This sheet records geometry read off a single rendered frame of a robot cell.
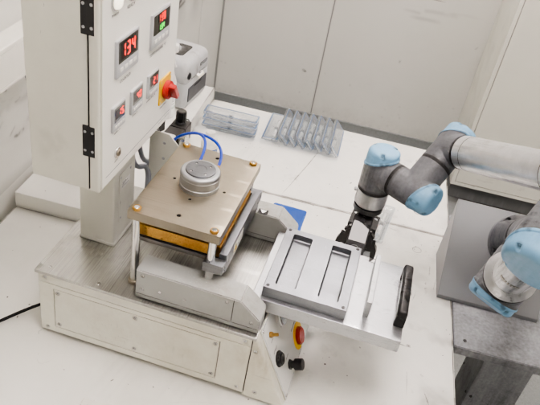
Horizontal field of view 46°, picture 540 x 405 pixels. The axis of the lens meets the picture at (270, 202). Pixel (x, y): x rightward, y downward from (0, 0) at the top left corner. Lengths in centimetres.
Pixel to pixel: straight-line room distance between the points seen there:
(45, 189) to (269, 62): 220
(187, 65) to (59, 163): 103
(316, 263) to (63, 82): 60
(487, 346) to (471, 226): 31
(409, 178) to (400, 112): 236
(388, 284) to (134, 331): 53
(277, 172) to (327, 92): 180
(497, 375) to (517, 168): 85
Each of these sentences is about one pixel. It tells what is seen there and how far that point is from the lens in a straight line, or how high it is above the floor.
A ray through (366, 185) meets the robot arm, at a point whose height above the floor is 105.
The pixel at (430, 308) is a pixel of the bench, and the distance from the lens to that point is 168.
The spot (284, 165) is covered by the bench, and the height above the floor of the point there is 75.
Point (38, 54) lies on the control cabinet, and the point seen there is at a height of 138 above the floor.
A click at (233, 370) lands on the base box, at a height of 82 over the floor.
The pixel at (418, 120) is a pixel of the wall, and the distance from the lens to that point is 380.
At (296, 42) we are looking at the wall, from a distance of 368.
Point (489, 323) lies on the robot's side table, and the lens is 172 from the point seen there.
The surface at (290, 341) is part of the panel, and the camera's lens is 140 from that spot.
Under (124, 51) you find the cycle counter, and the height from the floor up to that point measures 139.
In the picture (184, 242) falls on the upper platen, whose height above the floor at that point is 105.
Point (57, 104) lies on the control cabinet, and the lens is 111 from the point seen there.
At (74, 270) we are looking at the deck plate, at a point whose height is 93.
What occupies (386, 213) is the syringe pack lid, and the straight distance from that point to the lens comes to 191.
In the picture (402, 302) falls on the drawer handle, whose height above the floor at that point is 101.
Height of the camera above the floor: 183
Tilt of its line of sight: 35 degrees down
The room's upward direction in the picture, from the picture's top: 11 degrees clockwise
